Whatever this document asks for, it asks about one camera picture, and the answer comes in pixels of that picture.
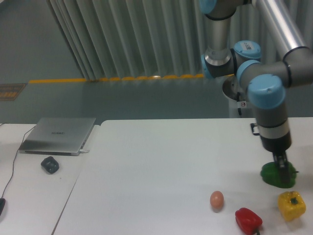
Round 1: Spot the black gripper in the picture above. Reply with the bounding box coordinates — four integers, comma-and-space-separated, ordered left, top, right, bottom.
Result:
260, 132, 291, 182

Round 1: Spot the green bell pepper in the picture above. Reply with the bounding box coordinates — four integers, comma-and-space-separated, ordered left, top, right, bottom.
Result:
260, 162, 299, 188

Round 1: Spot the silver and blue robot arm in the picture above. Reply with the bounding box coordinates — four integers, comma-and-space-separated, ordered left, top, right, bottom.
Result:
200, 0, 313, 184

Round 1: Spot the yellow bell pepper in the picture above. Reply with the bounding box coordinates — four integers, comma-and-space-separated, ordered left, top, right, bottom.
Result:
277, 191, 306, 222

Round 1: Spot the red bell pepper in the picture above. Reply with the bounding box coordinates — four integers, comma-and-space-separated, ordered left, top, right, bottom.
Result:
235, 208, 263, 235

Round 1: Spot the brown egg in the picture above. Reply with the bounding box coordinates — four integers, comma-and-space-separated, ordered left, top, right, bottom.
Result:
210, 191, 224, 210

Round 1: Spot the white usb dongle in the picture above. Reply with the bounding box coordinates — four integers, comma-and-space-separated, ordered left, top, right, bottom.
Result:
80, 149, 89, 154

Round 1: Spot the pleated grey curtain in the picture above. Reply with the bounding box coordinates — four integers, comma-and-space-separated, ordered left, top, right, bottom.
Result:
48, 0, 313, 87

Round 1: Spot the small black object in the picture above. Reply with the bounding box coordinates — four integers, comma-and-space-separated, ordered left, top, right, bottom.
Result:
41, 156, 59, 174

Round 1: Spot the silver laptop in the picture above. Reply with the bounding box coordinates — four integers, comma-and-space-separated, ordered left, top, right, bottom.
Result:
19, 117, 96, 156

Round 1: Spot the black computer mouse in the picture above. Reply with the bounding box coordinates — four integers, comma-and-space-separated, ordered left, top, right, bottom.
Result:
0, 198, 6, 215

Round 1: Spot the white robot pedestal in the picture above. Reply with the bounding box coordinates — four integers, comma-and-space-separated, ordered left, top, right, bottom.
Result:
222, 75, 253, 118

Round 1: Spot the black pedestal cable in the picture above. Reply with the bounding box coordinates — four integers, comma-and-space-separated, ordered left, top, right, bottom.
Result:
236, 91, 243, 117

